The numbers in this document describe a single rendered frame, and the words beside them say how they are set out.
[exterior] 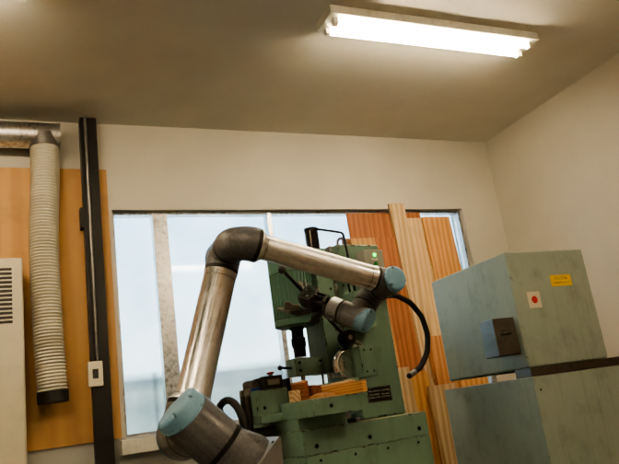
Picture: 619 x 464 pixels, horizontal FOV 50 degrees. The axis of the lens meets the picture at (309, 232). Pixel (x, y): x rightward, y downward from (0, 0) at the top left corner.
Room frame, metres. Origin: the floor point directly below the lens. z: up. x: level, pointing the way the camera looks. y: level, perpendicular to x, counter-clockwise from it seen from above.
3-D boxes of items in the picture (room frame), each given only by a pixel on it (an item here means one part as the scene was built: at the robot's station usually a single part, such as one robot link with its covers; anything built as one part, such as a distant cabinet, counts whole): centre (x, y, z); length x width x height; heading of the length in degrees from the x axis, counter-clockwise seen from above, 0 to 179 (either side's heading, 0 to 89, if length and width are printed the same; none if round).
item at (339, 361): (2.67, -0.07, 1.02); 0.12 x 0.03 x 0.12; 123
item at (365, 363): (2.67, -0.13, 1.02); 0.09 x 0.07 x 0.12; 33
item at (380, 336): (2.86, -0.14, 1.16); 0.22 x 0.22 x 0.72; 33
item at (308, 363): (2.71, 0.09, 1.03); 0.14 x 0.07 x 0.09; 123
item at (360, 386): (2.61, 0.05, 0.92); 0.60 x 0.02 x 0.04; 33
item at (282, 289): (2.70, 0.11, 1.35); 0.18 x 0.18 x 0.31
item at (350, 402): (2.63, 0.19, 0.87); 0.61 x 0.30 x 0.06; 33
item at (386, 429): (2.77, 0.00, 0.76); 0.57 x 0.45 x 0.09; 123
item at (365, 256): (2.76, -0.24, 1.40); 0.10 x 0.06 x 0.16; 123
